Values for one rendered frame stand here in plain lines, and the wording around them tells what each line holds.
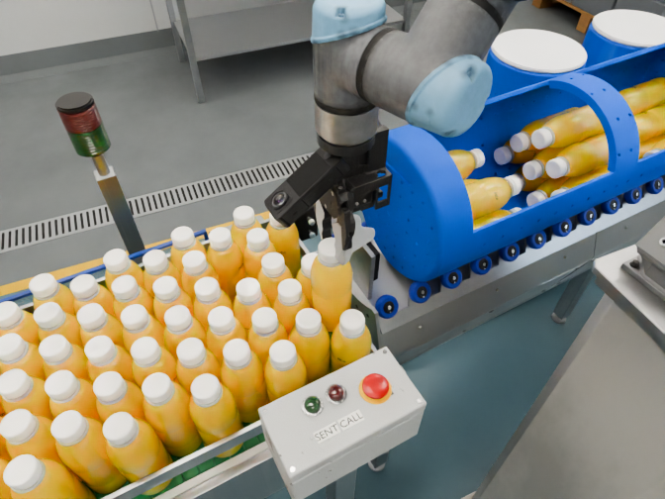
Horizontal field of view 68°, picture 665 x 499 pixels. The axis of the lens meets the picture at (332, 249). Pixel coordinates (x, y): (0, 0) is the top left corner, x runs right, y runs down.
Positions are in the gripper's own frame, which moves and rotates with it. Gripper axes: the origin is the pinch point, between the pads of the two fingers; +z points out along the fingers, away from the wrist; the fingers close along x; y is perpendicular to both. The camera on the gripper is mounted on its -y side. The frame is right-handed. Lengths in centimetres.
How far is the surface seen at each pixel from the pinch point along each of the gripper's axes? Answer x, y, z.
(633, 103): 13, 85, 6
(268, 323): -1.5, -11.8, 9.0
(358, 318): -7.2, 0.8, 9.2
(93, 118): 43, -25, -6
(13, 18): 349, -51, 78
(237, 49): 255, 68, 87
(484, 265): -1.4, 33.8, 20.6
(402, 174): 9.0, 18.5, -0.9
